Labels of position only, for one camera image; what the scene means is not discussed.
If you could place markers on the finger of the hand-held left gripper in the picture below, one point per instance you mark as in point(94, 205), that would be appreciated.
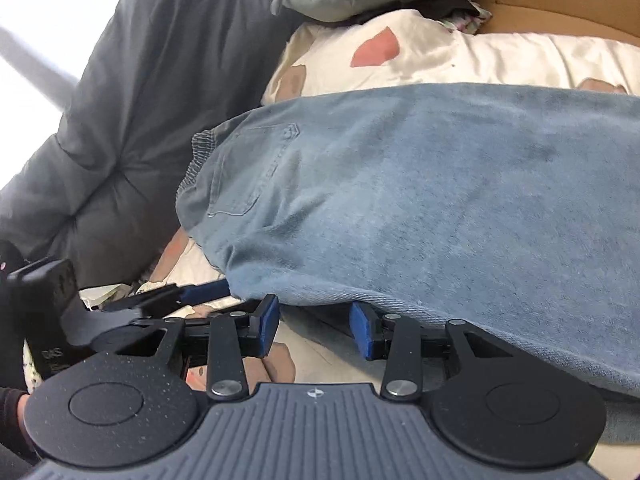
point(205, 291)
point(105, 322)

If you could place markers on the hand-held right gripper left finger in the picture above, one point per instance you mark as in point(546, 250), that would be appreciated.
point(267, 324)

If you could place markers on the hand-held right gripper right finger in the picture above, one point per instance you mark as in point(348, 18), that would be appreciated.
point(361, 331)

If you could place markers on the blue denim pants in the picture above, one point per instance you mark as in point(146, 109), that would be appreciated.
point(425, 200)

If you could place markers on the dark patterned clothes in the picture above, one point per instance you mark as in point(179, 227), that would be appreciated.
point(450, 7)

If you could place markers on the white bedding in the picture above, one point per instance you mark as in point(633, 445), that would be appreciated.
point(107, 294)

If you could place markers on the cream bear print blanket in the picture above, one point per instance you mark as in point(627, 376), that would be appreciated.
point(475, 55)

